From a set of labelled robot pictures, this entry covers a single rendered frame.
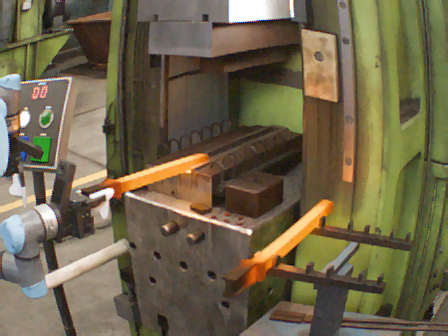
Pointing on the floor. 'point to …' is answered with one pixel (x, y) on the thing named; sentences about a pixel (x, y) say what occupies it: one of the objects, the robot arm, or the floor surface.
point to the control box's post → (52, 255)
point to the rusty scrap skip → (94, 38)
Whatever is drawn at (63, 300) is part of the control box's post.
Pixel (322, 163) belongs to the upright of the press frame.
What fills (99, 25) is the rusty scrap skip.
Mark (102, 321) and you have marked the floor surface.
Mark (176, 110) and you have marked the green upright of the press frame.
